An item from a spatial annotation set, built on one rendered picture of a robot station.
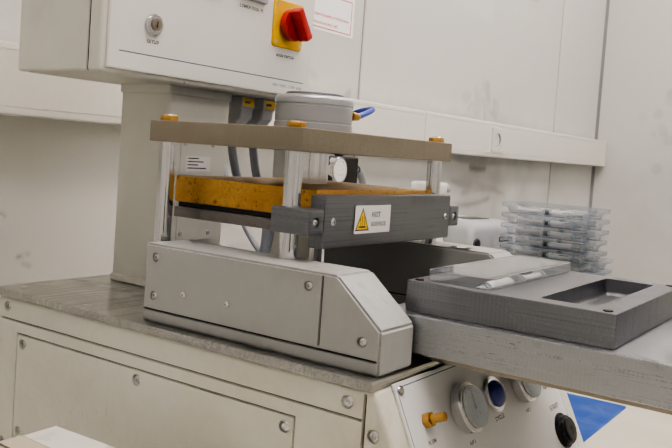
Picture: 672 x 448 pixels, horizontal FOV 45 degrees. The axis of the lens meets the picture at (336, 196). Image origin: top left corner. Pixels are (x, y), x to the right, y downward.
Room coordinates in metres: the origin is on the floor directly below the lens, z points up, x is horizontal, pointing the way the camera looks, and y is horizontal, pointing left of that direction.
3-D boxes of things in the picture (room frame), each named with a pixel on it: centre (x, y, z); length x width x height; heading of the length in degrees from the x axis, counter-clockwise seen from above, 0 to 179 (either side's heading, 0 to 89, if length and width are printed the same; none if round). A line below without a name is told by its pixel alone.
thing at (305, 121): (0.86, 0.04, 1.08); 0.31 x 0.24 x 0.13; 146
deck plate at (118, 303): (0.85, 0.06, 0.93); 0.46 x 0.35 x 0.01; 56
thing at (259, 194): (0.84, 0.02, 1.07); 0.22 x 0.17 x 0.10; 146
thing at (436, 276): (0.71, -0.15, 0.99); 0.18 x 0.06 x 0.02; 146
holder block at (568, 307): (0.68, -0.19, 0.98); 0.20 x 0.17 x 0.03; 146
